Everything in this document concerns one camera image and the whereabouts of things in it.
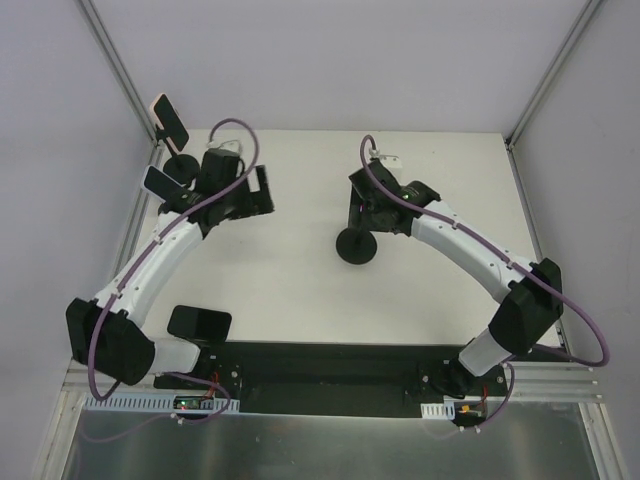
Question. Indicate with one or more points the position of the aluminium frame post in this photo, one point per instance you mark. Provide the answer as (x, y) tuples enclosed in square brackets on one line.
[(107, 47), (586, 16)]

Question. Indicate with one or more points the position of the black round base phone stand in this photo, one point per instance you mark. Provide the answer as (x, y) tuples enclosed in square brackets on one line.
[(355, 244)]

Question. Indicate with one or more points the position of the left white cable duct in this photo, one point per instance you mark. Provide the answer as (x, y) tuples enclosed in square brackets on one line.
[(163, 403)]

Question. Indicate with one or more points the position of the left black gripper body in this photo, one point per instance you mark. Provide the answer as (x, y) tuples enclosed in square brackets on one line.
[(248, 198)]

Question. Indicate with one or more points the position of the black phone pink case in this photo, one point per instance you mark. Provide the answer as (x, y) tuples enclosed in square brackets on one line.
[(168, 121)]

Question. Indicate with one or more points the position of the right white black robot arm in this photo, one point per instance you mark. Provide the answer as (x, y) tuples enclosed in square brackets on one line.
[(525, 291)]

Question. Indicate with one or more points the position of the black phone lilac case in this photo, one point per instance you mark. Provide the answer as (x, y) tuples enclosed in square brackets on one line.
[(160, 185)]

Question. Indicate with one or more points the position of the black phone dark case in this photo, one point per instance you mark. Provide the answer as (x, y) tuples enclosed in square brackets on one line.
[(199, 325)]

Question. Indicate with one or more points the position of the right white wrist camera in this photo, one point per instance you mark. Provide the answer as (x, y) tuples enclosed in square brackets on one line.
[(392, 163)]

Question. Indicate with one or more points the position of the black clamp phone stand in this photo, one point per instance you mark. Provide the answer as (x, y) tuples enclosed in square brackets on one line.
[(182, 168)]

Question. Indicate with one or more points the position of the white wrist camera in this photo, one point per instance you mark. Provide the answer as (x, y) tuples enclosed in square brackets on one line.
[(233, 146), (392, 163)]

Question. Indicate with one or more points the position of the white cable duct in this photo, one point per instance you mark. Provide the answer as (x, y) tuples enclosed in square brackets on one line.
[(163, 403), (438, 411)]

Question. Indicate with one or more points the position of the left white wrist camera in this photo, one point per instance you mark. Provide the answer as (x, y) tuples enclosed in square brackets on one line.
[(233, 146)]

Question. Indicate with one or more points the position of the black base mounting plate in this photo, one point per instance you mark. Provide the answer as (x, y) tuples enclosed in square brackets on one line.
[(386, 381)]

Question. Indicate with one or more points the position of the right white cable duct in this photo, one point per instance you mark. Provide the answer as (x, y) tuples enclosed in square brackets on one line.
[(438, 411)]

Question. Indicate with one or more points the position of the right aluminium frame post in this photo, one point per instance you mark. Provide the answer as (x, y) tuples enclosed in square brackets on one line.
[(586, 16)]

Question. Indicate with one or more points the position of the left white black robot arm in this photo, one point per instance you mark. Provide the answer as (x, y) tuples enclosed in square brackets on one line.
[(106, 332)]

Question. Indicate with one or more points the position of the left aluminium frame post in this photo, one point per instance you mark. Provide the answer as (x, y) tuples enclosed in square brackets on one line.
[(107, 47)]

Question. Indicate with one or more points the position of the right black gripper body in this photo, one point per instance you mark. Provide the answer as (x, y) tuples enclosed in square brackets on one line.
[(360, 212)]

